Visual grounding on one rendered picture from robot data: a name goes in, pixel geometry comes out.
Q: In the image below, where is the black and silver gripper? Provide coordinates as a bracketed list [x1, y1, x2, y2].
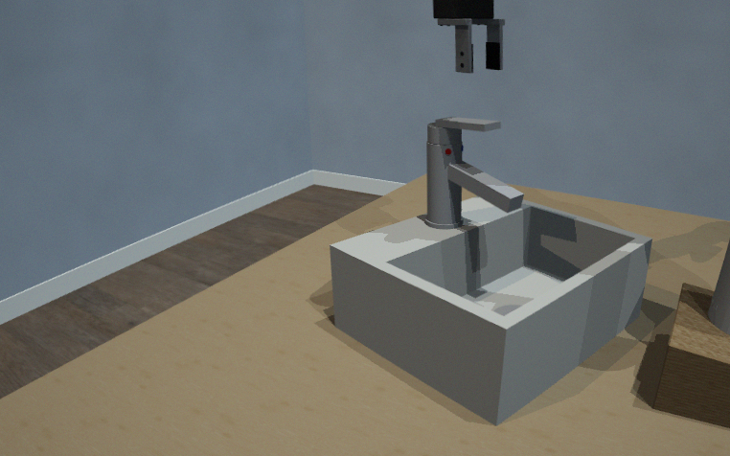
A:
[433, 0, 505, 73]

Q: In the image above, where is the grey square sink basin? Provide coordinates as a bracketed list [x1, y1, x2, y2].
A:
[330, 196, 652, 426]

